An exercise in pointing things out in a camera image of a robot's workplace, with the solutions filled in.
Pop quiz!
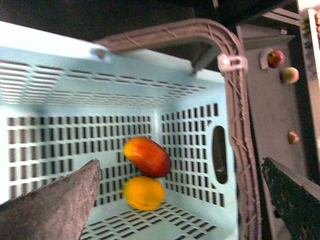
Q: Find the red apple on shelf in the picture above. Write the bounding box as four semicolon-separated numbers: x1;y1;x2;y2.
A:
267;50;286;69

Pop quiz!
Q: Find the small brown fruit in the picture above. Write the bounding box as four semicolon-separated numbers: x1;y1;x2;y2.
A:
288;130;300;145

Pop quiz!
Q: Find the yellow lemon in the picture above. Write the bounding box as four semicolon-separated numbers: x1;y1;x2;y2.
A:
122;176;165;211

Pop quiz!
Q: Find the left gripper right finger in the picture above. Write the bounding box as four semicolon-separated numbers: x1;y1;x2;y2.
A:
262;157;320;240

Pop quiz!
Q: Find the green red apple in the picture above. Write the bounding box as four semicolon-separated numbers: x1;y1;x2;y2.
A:
280;67;300;84

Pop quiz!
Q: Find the brown basket handle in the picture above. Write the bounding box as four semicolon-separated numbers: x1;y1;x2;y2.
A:
94;18;262;240

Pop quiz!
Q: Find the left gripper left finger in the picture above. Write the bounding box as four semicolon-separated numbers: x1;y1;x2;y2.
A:
0;159;102;240

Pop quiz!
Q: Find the red mango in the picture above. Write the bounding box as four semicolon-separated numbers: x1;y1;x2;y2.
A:
123;136;172;179

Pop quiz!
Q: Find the light blue plastic basket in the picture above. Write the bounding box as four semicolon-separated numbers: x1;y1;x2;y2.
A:
0;22;239;240

